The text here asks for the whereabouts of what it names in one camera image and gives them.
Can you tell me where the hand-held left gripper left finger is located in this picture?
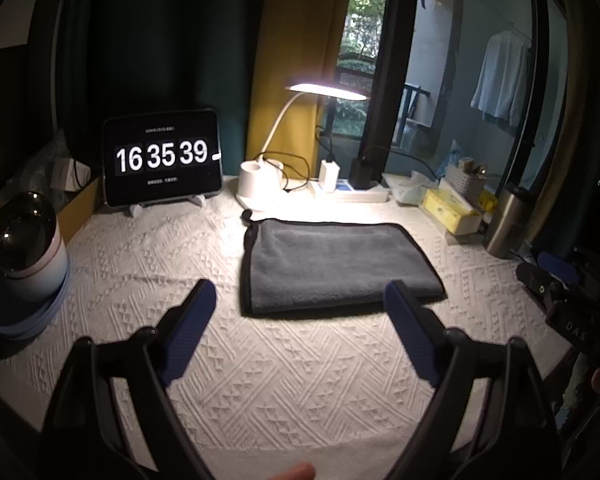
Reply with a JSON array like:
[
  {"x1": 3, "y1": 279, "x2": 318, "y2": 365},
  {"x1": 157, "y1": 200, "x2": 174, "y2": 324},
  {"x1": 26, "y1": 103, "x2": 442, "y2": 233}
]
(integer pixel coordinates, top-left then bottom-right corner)
[{"x1": 42, "y1": 279, "x2": 218, "y2": 480}]

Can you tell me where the small white box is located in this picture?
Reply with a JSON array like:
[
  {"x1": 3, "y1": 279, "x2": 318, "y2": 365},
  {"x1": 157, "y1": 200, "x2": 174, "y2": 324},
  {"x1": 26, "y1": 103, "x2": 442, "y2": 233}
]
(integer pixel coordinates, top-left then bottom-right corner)
[{"x1": 49, "y1": 157, "x2": 92, "y2": 192}]

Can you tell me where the yellow tissue box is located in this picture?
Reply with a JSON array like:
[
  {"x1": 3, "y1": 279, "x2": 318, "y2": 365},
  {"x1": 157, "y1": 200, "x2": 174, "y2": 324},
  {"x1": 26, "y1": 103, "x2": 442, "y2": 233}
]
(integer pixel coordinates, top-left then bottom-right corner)
[{"x1": 420, "y1": 187, "x2": 484, "y2": 236}]

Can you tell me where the white storage basket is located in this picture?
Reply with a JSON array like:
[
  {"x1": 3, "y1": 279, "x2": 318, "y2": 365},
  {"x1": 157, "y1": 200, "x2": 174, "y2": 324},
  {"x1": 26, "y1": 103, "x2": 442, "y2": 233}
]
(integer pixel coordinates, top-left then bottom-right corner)
[{"x1": 444, "y1": 157, "x2": 489, "y2": 196}]

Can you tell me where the balcony chair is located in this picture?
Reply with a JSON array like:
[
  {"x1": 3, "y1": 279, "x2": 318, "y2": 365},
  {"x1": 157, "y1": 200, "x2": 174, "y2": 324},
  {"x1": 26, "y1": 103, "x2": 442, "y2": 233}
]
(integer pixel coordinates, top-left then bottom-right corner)
[{"x1": 392, "y1": 84, "x2": 434, "y2": 149}]

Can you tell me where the hanging light shirt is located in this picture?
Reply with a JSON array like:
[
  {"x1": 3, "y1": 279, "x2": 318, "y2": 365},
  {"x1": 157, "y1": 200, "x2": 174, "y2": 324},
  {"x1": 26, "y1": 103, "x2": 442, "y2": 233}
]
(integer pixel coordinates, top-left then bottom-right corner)
[{"x1": 469, "y1": 29, "x2": 536, "y2": 129}]

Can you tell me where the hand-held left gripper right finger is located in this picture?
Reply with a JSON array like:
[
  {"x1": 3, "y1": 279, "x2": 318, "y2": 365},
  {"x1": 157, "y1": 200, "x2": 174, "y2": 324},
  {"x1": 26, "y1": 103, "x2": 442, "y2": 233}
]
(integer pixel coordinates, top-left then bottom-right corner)
[{"x1": 382, "y1": 280, "x2": 561, "y2": 480}]

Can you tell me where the black window frame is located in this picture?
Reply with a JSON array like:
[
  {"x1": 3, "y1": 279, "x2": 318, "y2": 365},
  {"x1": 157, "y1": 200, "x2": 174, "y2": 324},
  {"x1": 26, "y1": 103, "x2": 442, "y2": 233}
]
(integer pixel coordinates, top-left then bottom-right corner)
[{"x1": 356, "y1": 0, "x2": 421, "y2": 183}]

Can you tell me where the black cable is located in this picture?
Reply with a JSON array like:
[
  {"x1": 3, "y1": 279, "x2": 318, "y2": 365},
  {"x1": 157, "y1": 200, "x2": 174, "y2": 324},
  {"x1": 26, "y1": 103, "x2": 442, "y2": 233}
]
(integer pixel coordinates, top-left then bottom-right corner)
[
  {"x1": 256, "y1": 125, "x2": 337, "y2": 194},
  {"x1": 364, "y1": 145, "x2": 439, "y2": 182}
]

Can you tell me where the white textured tablecloth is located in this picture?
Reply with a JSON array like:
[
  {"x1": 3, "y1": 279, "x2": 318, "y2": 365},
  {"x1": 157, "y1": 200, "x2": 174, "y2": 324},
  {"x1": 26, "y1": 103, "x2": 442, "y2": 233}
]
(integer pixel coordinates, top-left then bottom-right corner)
[{"x1": 0, "y1": 172, "x2": 575, "y2": 480}]

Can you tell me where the white desk lamp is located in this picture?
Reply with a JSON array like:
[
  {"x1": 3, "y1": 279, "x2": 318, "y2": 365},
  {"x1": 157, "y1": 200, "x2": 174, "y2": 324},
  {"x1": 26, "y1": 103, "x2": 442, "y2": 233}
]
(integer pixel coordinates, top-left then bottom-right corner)
[{"x1": 235, "y1": 75, "x2": 369, "y2": 212}]

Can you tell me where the person's left hand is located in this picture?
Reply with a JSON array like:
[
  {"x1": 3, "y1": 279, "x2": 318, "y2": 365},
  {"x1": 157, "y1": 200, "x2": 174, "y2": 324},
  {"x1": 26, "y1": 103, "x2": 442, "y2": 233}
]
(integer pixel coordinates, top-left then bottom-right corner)
[{"x1": 274, "y1": 462, "x2": 317, "y2": 480}]

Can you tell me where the white charger plug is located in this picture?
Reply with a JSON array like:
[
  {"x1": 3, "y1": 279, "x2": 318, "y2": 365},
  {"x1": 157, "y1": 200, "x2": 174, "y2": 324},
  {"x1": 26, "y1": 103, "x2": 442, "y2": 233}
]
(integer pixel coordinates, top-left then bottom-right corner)
[{"x1": 320, "y1": 159, "x2": 341, "y2": 194}]

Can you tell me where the grey towel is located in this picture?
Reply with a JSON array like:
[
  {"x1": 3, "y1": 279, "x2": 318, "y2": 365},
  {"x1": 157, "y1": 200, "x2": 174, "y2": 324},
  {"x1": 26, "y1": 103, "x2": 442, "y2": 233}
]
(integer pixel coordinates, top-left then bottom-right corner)
[{"x1": 240, "y1": 211, "x2": 447, "y2": 317}]

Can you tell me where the white power strip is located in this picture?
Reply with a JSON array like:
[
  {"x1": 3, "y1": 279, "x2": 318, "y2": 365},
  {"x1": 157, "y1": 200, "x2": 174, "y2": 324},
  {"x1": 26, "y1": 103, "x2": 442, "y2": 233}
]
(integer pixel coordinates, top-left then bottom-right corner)
[{"x1": 307, "y1": 180, "x2": 392, "y2": 204}]

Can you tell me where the white round humidifier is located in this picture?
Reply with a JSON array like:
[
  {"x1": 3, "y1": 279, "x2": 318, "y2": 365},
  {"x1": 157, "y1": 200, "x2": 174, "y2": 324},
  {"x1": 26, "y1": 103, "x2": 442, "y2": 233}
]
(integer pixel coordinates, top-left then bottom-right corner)
[{"x1": 0, "y1": 191, "x2": 70, "y2": 304}]

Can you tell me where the dark green curtain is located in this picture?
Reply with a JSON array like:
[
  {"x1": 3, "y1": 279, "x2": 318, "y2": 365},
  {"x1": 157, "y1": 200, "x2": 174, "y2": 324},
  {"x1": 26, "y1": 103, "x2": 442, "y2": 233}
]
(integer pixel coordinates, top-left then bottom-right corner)
[{"x1": 55, "y1": 0, "x2": 262, "y2": 183}]

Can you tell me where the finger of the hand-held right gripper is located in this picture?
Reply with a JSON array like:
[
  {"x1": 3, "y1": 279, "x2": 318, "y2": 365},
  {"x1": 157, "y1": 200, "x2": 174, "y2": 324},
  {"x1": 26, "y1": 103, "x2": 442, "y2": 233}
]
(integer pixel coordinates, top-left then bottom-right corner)
[{"x1": 516, "y1": 252, "x2": 581, "y2": 302}]

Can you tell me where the yellow cardboard box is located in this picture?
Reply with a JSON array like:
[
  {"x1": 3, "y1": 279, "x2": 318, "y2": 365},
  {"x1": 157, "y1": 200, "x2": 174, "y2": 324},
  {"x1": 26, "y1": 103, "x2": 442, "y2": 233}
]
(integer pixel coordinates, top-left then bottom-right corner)
[{"x1": 57, "y1": 177, "x2": 106, "y2": 244}]

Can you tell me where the soft tissue pack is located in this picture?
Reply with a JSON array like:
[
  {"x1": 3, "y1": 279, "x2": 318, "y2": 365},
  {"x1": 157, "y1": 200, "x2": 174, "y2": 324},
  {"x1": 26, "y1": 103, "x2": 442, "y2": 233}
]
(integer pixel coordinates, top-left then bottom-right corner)
[{"x1": 389, "y1": 170, "x2": 434, "y2": 206}]

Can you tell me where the stainless steel bottle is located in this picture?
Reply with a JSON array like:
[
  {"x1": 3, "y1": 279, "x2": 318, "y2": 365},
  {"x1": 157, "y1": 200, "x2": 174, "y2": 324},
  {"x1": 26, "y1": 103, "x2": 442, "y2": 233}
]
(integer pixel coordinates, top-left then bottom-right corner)
[{"x1": 483, "y1": 182, "x2": 536, "y2": 260}]

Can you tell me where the tablet with clock display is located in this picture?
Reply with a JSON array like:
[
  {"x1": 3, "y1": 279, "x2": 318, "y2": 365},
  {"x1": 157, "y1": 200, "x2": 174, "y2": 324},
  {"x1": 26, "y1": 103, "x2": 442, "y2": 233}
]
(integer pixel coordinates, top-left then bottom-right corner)
[{"x1": 102, "y1": 108, "x2": 225, "y2": 208}]

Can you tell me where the white tablet stand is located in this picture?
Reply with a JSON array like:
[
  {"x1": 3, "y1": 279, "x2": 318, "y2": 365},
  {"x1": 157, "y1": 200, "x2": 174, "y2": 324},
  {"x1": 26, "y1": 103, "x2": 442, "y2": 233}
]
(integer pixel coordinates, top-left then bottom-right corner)
[{"x1": 124, "y1": 194, "x2": 207, "y2": 217}]

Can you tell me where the black power adapter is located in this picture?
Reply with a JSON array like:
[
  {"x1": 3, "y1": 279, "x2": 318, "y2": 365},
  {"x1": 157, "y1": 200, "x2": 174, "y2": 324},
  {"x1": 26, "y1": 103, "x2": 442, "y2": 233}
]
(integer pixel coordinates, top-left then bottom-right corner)
[{"x1": 349, "y1": 156, "x2": 384, "y2": 191}]

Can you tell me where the blue round tray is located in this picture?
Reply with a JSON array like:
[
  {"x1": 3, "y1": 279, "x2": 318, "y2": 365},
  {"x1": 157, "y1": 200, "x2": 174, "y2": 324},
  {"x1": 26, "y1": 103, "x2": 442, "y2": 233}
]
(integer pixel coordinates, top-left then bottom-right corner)
[{"x1": 0, "y1": 271, "x2": 74, "y2": 342}]

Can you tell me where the yellow curtain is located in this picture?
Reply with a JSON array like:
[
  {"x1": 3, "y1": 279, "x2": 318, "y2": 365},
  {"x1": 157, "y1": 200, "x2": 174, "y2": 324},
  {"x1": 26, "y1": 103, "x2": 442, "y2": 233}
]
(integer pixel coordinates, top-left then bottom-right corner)
[{"x1": 247, "y1": 0, "x2": 356, "y2": 182}]

